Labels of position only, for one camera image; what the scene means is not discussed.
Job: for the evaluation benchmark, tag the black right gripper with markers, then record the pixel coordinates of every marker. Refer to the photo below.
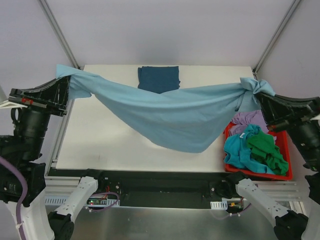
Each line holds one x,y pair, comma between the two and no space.
289,120

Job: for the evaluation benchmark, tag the white cable duct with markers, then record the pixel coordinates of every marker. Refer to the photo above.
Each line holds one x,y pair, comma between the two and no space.
219,205
92,202

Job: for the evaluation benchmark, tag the folded navy blue t shirt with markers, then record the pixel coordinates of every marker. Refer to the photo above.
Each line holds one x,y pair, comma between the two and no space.
158,79

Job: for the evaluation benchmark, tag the teal t shirt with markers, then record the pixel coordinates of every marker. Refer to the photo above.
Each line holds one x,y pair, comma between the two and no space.
239,155

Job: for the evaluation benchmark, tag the green t shirt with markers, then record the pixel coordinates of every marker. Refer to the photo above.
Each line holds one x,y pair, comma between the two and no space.
266,152

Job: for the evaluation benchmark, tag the left aluminium frame post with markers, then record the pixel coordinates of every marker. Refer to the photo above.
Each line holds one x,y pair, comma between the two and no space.
58,32

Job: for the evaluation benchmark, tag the right white cable duct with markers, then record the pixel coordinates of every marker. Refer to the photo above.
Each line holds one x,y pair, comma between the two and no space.
219,205

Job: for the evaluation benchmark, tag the aluminium frame post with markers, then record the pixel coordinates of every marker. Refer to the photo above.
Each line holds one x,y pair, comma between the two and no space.
58,32
276,35

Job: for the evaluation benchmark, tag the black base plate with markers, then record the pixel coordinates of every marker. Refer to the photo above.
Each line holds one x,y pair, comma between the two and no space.
156,189

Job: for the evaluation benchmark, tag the left white cable duct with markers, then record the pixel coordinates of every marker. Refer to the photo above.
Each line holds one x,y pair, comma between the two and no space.
92,202

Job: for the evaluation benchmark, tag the right aluminium frame post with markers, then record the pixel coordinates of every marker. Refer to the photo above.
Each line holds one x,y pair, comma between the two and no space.
276,35

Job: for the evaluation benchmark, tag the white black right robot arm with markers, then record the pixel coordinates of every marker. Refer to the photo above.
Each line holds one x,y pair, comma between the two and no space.
283,211

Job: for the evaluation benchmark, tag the light blue t shirt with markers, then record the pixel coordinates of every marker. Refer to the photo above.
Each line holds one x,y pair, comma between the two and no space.
186,120

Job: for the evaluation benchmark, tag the lilac t shirt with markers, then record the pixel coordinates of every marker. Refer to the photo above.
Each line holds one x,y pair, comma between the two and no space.
242,119

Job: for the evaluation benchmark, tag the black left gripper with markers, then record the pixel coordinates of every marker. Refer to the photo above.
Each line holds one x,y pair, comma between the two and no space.
38,103

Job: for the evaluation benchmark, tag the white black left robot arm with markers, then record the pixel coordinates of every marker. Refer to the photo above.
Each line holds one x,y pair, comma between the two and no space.
22,179

